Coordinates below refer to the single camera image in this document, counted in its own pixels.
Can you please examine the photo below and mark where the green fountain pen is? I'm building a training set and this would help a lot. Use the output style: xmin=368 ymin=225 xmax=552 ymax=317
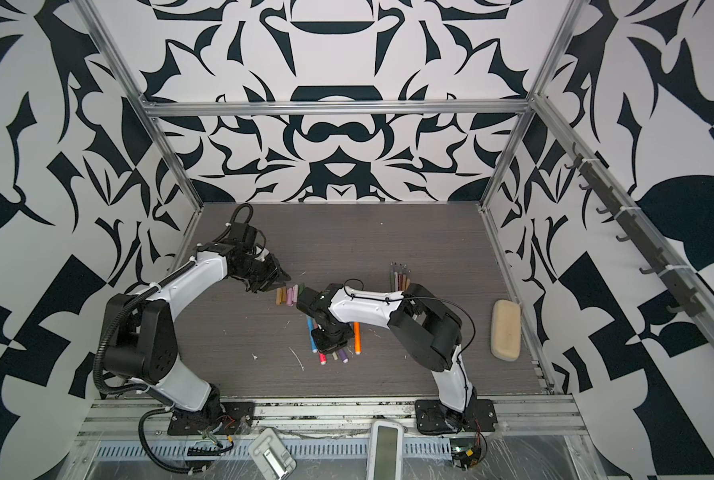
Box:
xmin=389 ymin=262 xmax=397 ymax=292

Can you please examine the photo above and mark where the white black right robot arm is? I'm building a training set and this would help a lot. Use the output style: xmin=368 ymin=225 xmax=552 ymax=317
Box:
xmin=296 ymin=283 xmax=498 ymax=436

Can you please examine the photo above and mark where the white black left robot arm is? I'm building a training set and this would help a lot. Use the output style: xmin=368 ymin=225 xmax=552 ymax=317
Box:
xmin=92 ymin=221 xmax=290 ymax=430

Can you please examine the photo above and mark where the blue highlighter pen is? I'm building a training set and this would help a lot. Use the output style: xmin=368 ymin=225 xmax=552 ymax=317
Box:
xmin=306 ymin=317 xmax=318 ymax=353

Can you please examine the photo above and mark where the orange highlighter pen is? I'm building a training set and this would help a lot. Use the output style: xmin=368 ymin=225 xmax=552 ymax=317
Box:
xmin=352 ymin=322 xmax=362 ymax=355

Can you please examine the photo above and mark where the white rectangular tablet device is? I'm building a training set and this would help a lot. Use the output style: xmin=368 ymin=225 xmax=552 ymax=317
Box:
xmin=367 ymin=419 xmax=405 ymax=480

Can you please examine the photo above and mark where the beige foam block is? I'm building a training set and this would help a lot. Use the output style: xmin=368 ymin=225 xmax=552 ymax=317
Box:
xmin=491 ymin=299 xmax=522 ymax=362

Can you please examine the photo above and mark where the small circuit board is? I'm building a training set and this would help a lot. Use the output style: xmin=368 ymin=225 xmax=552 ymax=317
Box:
xmin=450 ymin=434 xmax=488 ymax=470

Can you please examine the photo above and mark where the white clamp bracket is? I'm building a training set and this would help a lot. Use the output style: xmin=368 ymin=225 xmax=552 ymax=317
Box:
xmin=248 ymin=428 xmax=297 ymax=480

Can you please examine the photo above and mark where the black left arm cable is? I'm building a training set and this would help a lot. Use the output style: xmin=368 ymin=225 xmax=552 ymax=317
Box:
xmin=137 ymin=407 xmax=214 ymax=475

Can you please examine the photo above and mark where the black wall hook rail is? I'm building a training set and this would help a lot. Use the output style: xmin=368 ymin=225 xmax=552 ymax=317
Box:
xmin=565 ymin=144 xmax=706 ymax=317

